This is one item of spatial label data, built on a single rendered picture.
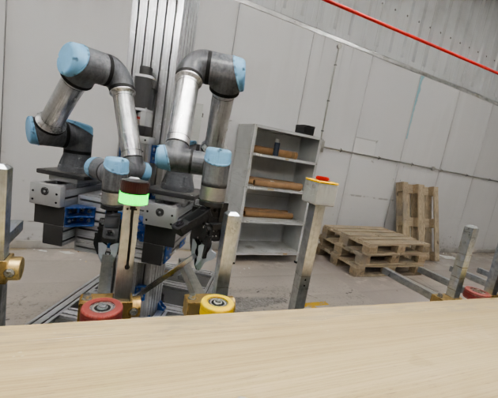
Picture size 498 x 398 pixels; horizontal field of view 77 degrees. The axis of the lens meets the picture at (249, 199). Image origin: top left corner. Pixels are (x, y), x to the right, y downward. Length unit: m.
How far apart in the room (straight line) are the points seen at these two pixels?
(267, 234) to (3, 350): 3.68
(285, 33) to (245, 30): 0.52
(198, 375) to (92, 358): 0.18
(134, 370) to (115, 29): 3.24
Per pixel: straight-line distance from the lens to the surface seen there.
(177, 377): 0.58
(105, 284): 0.94
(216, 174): 0.87
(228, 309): 0.76
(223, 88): 1.20
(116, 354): 0.62
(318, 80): 4.32
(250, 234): 4.02
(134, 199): 0.69
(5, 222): 0.79
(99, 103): 3.44
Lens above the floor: 1.27
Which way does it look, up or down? 9 degrees down
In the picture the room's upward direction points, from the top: 10 degrees clockwise
